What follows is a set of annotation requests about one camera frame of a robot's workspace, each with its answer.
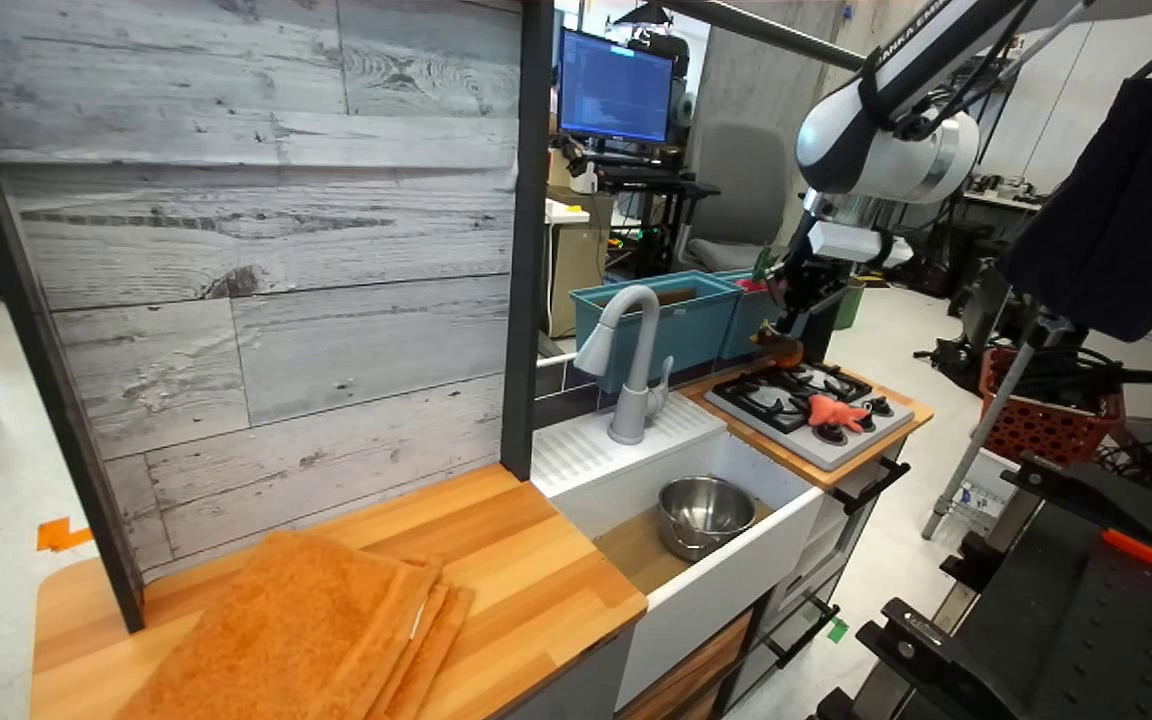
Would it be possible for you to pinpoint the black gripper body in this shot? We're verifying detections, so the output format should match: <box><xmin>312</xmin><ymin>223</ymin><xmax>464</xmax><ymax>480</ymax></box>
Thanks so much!
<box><xmin>783</xmin><ymin>217</ymin><xmax>847</xmax><ymax>353</ymax></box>

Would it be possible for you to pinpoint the orange plush toy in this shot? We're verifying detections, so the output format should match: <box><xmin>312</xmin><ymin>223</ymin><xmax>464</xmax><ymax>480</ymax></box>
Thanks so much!
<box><xmin>757</xmin><ymin>335</ymin><xmax>805</xmax><ymax>368</ymax></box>

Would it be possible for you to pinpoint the pink octopus plush toy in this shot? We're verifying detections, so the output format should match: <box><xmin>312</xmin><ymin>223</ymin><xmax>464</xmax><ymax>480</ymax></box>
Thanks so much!
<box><xmin>807</xmin><ymin>392</ymin><xmax>873</xmax><ymax>432</ymax></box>

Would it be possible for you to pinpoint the orange towel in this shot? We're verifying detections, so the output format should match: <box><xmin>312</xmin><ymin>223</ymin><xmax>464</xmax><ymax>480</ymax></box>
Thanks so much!
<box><xmin>117</xmin><ymin>534</ymin><xmax>471</xmax><ymax>720</ymax></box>

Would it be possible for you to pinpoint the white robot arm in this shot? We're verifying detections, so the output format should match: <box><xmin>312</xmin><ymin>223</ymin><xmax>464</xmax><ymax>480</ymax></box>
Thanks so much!
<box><xmin>783</xmin><ymin>0</ymin><xmax>1035</xmax><ymax>362</ymax></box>

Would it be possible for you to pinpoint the grey toy stove top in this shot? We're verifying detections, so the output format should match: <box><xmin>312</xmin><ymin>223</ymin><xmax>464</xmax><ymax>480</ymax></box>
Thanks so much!
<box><xmin>708</xmin><ymin>365</ymin><xmax>912</xmax><ymax>470</ymax></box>

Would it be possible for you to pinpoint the steel cooking pot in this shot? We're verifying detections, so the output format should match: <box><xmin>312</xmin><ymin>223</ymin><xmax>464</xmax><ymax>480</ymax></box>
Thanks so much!
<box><xmin>655</xmin><ymin>475</ymin><xmax>757</xmax><ymax>559</ymax></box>

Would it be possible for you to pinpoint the teal storage bin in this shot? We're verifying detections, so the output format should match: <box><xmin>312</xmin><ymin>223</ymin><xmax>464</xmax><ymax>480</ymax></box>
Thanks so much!
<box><xmin>567</xmin><ymin>268</ymin><xmax>746</xmax><ymax>392</ymax></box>

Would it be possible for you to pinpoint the grey office chair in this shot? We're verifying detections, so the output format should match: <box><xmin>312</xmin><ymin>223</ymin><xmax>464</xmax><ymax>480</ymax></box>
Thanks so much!
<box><xmin>683</xmin><ymin>120</ymin><xmax>794</xmax><ymax>272</ymax></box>

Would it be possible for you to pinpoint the grey toy faucet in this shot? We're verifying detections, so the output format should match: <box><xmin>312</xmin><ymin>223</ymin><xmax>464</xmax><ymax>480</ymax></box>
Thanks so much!
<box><xmin>578</xmin><ymin>285</ymin><xmax>676</xmax><ymax>445</ymax></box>

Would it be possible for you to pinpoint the red mesh basket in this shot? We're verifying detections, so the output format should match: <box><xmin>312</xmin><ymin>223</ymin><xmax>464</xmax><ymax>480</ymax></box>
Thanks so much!
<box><xmin>977</xmin><ymin>343</ymin><xmax>1123</xmax><ymax>466</ymax></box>

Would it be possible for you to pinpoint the white sink unit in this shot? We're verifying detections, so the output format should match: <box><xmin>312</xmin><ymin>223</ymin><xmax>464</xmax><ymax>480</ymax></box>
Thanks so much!
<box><xmin>534</xmin><ymin>397</ymin><xmax>830</xmax><ymax>712</ymax></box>

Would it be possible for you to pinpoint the computer monitor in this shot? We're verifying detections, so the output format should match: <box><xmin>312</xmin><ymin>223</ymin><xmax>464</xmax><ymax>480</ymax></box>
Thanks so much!
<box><xmin>560</xmin><ymin>34</ymin><xmax>674</xmax><ymax>144</ymax></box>

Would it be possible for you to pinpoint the black hanging jacket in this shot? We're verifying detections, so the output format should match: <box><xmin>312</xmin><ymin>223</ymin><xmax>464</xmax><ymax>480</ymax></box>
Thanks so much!
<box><xmin>1004</xmin><ymin>82</ymin><xmax>1152</xmax><ymax>340</ymax></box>

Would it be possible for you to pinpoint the grey wood backdrop panel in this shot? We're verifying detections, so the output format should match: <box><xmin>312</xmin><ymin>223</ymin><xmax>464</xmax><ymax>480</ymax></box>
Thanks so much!
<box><xmin>0</xmin><ymin>0</ymin><xmax>537</xmax><ymax>577</ymax></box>

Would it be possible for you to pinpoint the black cabinet handle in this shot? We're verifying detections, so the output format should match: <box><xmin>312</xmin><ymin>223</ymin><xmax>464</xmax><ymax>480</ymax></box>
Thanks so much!
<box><xmin>769</xmin><ymin>598</ymin><xmax>842</xmax><ymax>665</ymax></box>
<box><xmin>831</xmin><ymin>458</ymin><xmax>910</xmax><ymax>513</ymax></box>

